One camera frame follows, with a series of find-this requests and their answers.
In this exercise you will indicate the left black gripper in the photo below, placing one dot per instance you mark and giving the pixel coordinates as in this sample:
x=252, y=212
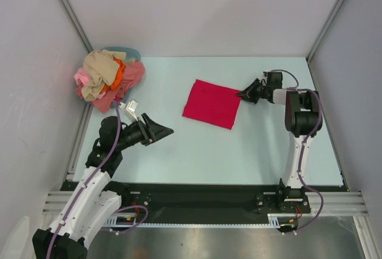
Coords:
x=150, y=131

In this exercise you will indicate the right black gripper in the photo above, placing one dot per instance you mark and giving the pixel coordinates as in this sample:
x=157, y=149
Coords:
x=249, y=93

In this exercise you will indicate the magenta red t-shirt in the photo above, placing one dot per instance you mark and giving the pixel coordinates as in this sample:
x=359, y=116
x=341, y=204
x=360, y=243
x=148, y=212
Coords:
x=212, y=104

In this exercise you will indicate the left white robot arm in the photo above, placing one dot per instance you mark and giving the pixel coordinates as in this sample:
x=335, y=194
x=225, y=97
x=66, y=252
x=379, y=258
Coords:
x=96, y=197

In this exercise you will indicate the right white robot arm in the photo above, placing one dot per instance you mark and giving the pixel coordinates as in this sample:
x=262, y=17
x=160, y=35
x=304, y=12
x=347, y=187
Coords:
x=303, y=119

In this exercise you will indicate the salmon pink t-shirt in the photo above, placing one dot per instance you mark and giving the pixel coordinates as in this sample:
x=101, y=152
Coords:
x=99, y=103

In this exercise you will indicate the orange t-shirt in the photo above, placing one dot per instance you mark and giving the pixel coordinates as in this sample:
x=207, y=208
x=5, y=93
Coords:
x=118, y=78

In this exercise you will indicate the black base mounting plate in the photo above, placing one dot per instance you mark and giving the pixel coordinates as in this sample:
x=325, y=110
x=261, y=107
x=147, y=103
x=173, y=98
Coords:
x=194, y=204

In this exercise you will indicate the beige t-shirt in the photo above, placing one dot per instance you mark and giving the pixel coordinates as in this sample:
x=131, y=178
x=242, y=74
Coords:
x=102, y=68

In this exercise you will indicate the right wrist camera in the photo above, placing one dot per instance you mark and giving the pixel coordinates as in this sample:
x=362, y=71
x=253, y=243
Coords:
x=264, y=79

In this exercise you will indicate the aluminium extrusion rail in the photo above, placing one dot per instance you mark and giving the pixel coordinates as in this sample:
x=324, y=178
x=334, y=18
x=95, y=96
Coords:
x=336, y=204

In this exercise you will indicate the right corner aluminium post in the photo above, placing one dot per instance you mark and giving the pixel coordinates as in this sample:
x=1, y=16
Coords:
x=338, y=5

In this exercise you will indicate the corner aluminium post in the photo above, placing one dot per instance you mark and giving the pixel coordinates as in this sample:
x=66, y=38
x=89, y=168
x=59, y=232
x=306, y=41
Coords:
x=338, y=5
x=70, y=13

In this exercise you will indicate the left corner aluminium post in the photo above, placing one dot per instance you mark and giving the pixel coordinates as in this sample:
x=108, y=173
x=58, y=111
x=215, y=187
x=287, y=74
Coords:
x=70, y=13

